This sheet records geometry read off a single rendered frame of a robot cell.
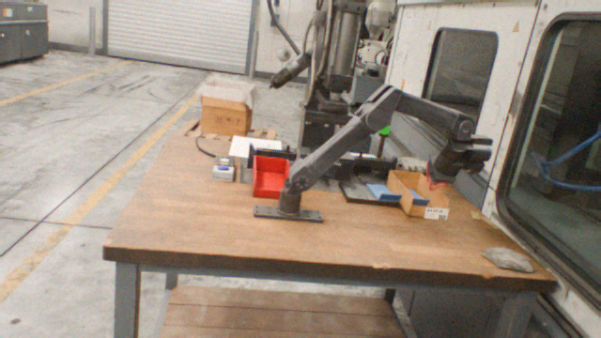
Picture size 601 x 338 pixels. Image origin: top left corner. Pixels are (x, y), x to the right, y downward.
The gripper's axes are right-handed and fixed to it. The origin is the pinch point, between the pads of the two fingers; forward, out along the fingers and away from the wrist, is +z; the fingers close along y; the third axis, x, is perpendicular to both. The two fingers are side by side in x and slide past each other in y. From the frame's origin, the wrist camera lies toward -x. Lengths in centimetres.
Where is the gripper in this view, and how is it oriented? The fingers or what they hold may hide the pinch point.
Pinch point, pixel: (430, 184)
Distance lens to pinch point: 154.3
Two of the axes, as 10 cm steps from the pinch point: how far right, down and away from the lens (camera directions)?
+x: -9.9, -1.1, -1.3
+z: -1.7, 6.1, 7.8
